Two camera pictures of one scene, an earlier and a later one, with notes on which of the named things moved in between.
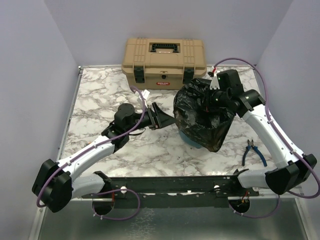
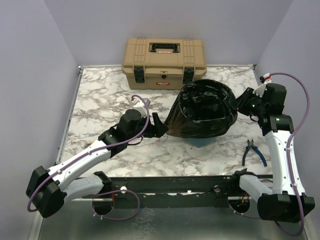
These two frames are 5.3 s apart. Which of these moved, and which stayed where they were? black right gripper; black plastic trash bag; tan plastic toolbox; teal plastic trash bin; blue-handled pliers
Moved: black plastic trash bag; teal plastic trash bin; black right gripper
Stayed: blue-handled pliers; tan plastic toolbox
